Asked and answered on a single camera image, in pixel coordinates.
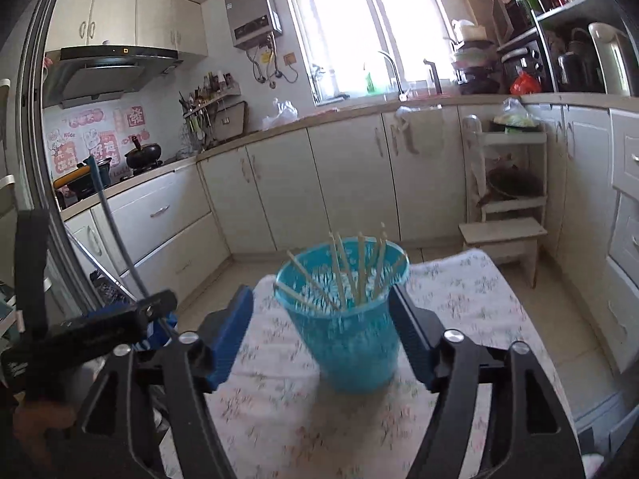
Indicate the grey water heater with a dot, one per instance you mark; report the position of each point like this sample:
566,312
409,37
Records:
252,22

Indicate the cream kitchen cabinets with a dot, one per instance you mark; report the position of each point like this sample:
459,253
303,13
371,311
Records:
286,190

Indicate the red plastic bag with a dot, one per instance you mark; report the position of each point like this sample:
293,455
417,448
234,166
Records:
525,84

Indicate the chrome kitchen faucet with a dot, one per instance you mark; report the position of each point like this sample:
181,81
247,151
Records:
401,92

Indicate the black wok on stove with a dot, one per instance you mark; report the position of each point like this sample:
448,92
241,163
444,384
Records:
142,156

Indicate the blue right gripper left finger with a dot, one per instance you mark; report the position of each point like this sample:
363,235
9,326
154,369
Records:
221,335

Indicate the wooden chopstick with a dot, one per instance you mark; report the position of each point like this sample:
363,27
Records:
347,267
389,275
361,269
311,280
337,271
320,306
380,261

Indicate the white shelf rack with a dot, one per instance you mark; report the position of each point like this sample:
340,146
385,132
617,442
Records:
571,61

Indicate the wall utensil rack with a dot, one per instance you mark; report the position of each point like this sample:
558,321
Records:
215,112

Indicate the white step stool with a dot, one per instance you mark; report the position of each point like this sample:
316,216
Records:
507,241

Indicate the black toaster oven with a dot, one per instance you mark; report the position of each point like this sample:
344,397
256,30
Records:
525,58

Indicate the white rolling storage cart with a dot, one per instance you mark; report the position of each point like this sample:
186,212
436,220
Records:
506,171

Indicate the teal perforated plastic basket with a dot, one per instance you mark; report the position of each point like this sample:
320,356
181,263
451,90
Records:
356,349

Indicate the black range hood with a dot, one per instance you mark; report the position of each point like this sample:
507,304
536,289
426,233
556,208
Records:
92,74

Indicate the white hanging bag on cabinet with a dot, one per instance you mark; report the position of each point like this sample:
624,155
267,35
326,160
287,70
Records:
422,129

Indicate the person's left hand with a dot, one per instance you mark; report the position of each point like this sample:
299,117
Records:
32,420

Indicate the blue dustpan with handle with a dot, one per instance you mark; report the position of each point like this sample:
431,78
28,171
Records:
99,188

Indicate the white plastic bag on counter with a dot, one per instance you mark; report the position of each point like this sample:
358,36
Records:
284,112

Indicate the floral tablecloth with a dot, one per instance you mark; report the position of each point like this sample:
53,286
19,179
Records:
278,416

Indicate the white electric kettle pot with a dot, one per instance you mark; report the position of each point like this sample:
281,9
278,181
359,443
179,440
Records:
618,63

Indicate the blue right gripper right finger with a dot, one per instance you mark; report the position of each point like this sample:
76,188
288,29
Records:
420,332

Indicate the upper wall cabinets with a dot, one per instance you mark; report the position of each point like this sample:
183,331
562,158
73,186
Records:
165,24

